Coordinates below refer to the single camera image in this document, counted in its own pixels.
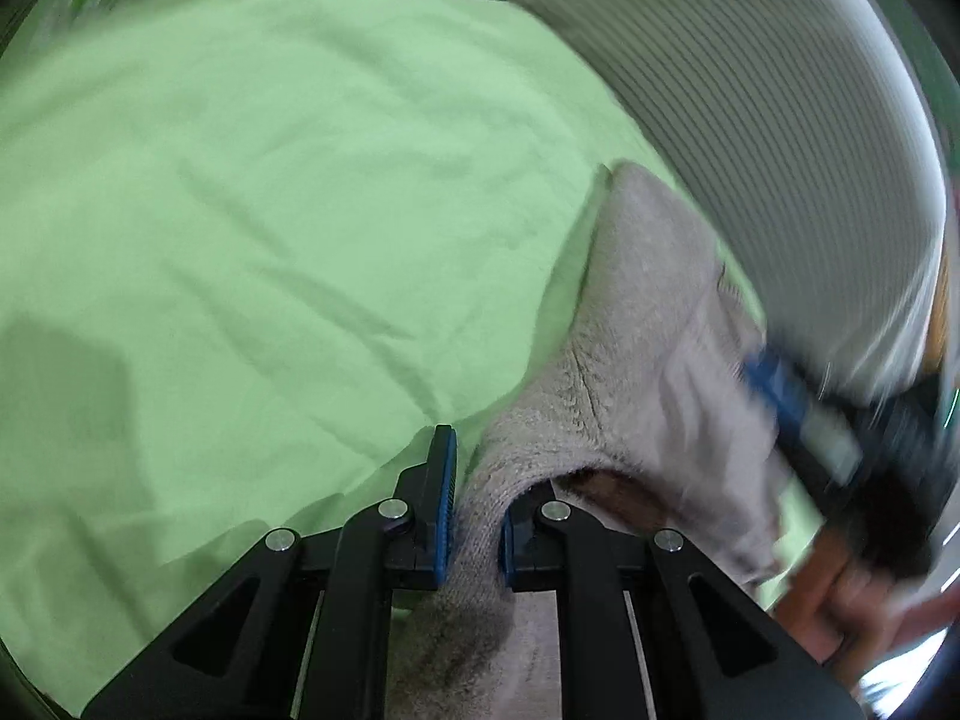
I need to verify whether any striped white green duvet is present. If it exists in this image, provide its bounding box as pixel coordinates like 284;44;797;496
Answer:
516;0;947;401

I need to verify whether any light green bed sheet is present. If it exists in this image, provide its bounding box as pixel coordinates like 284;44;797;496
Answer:
0;0;767;717

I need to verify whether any person's right hand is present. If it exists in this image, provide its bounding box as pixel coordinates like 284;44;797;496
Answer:
773;527;958;691

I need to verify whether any beige knitted sweater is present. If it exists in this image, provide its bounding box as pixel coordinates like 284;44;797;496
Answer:
387;163;779;718

